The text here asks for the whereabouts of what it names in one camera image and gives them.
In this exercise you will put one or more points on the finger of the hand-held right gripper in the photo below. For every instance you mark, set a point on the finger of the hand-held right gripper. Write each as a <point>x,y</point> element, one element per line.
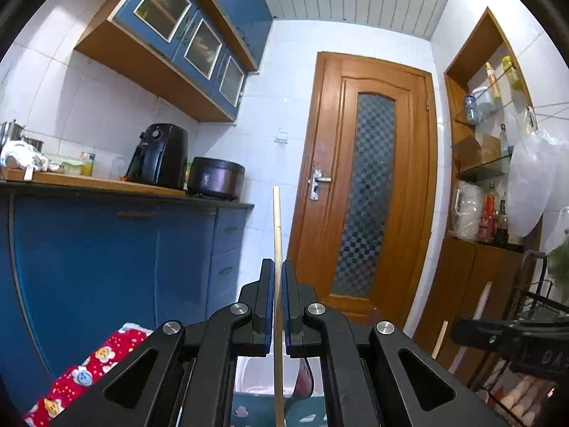
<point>480,332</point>

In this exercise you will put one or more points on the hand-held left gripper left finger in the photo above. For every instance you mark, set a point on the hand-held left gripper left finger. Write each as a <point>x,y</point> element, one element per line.
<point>268,311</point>

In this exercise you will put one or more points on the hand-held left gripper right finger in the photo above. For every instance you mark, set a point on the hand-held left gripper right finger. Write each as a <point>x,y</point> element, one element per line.
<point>286,311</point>

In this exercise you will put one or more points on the wooden chopstick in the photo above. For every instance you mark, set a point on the wooden chopstick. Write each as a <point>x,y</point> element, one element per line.
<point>278,231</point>
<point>483,300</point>

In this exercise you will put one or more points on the person's right hand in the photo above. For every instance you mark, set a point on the person's right hand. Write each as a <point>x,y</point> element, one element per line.
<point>527,400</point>

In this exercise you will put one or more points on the thin wooden stick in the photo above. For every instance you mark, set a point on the thin wooden stick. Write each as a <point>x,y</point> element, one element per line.
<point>440,340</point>

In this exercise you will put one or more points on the wooden shelf unit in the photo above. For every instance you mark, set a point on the wooden shelf unit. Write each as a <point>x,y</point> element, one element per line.
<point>462,284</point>

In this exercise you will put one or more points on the white plastic bin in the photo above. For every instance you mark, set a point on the white plastic bin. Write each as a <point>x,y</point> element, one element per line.
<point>253,373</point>

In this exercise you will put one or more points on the teal floor mat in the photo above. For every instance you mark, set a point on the teal floor mat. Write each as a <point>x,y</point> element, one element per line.
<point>249,411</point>

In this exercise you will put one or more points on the green vegetables in bag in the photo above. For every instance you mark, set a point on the green vegetables in bag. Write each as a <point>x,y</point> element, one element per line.
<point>558,249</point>

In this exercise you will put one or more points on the dark glass bottle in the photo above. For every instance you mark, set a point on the dark glass bottle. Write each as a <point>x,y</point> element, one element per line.
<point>502,227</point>

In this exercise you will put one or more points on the red bottle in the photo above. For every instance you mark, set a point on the red bottle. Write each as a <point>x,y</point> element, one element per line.
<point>487,220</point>

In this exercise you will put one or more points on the white plastic jug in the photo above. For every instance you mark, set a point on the white plastic jug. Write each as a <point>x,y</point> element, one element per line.
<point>466,213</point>

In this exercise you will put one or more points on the dark rice cooker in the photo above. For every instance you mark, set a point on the dark rice cooker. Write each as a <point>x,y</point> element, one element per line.
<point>215,178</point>

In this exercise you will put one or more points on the white plastic bag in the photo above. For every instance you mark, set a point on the white plastic bag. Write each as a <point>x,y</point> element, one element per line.
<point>529,178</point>

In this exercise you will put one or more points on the blue kitchen base cabinet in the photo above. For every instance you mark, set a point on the blue kitchen base cabinet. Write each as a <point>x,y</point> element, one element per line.
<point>111,267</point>

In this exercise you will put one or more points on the brown wooden door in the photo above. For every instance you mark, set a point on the brown wooden door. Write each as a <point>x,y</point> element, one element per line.
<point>324,142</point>

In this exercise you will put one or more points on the cardboard box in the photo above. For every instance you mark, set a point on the cardboard box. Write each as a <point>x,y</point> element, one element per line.
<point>475,151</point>

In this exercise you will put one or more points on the black air fryer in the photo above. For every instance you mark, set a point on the black air fryer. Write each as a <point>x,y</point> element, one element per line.
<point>160,158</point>

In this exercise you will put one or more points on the red smiley flower tablecloth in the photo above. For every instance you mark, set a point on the red smiley flower tablecloth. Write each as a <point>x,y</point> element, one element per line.
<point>89,373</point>

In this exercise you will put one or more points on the clear glass bottle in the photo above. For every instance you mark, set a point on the clear glass bottle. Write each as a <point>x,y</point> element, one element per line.
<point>503,140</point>

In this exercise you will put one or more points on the wooden cutting board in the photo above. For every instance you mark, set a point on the wooden cutting board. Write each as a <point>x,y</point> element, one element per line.
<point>89,183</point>

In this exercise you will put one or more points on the clear jar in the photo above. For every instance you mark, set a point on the clear jar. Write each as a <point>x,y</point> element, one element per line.
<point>472,109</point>

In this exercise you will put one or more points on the yellow bottle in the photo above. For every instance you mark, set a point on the yellow bottle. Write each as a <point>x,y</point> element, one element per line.
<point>510,71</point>
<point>492,82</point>

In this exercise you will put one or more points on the metal pot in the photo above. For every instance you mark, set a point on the metal pot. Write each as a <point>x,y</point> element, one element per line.
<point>33,143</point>

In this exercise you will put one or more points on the white cloth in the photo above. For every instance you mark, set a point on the white cloth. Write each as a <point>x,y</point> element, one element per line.
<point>20,156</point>

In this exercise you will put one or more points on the metal cup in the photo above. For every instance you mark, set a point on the metal cup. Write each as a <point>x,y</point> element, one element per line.
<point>9,132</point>

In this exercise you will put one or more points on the white wall switch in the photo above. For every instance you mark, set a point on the white wall switch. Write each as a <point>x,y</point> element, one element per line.
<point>281,136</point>

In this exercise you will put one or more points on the blue wall cabinet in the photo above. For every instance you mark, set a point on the blue wall cabinet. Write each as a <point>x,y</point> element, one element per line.
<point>133,53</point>

